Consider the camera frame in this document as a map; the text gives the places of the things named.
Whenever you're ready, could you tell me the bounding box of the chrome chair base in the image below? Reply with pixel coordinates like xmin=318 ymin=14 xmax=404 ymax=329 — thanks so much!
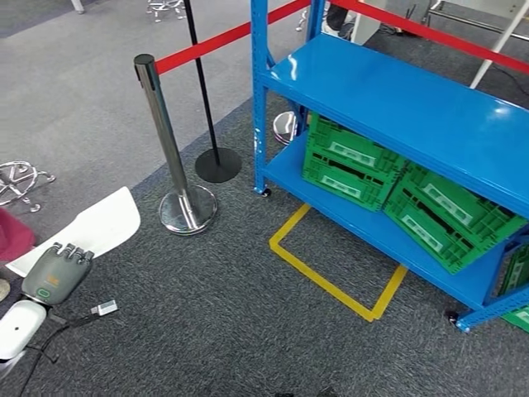
xmin=0 ymin=160 xmax=57 ymax=213
xmin=146 ymin=0 xmax=186 ymax=24

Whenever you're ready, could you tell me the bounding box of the white wrist housing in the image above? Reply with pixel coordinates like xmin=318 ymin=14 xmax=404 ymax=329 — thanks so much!
xmin=0 ymin=299 xmax=48 ymax=361

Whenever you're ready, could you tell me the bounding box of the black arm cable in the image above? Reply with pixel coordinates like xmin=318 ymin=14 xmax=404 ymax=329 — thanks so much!
xmin=16 ymin=320 xmax=69 ymax=397

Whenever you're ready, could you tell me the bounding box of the white curved plastic part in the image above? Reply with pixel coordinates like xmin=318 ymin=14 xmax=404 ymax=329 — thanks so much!
xmin=5 ymin=186 xmax=142 ymax=279

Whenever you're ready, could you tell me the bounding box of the chrome stanchion post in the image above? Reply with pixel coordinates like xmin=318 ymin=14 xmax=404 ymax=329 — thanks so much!
xmin=133 ymin=53 xmax=218 ymax=237

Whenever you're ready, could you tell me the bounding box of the stainless steel table frame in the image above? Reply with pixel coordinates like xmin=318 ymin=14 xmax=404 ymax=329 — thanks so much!
xmin=427 ymin=0 xmax=529 ymax=44

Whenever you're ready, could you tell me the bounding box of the red barrier belt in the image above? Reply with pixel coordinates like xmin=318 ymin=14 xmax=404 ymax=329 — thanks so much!
xmin=330 ymin=0 xmax=529 ymax=76
xmin=155 ymin=0 xmax=311 ymax=77

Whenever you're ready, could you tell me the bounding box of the chrome stanchion base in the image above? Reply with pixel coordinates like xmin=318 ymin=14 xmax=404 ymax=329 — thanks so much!
xmin=272 ymin=110 xmax=300 ymax=147

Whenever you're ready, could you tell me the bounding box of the black stanchion pole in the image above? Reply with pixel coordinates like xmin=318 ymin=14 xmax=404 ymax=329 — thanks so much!
xmin=183 ymin=0 xmax=243 ymax=184

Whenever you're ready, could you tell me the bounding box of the green plastic crate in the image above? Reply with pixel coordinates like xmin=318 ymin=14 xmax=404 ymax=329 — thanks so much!
xmin=383 ymin=161 xmax=529 ymax=276
xmin=498 ymin=243 xmax=529 ymax=334
xmin=300 ymin=111 xmax=408 ymax=213

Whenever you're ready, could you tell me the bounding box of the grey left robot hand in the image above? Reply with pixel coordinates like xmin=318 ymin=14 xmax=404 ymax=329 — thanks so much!
xmin=20 ymin=242 xmax=95 ymax=307

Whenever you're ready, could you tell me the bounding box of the blue metal shelf rack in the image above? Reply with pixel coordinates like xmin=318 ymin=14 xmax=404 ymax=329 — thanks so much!
xmin=250 ymin=0 xmax=529 ymax=334

